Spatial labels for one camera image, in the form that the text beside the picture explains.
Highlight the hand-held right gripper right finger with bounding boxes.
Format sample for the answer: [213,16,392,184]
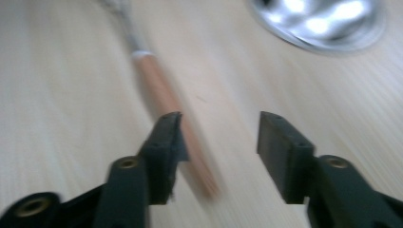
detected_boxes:
[256,110,403,228]

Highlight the shiny metal bowl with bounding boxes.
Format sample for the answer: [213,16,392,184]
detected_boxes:
[246,0,388,55]

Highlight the wooden-handled wire strainer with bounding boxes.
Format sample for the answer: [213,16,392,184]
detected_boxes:
[98,0,222,201]

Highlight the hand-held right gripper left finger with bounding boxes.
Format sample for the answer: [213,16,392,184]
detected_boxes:
[92,110,190,228]

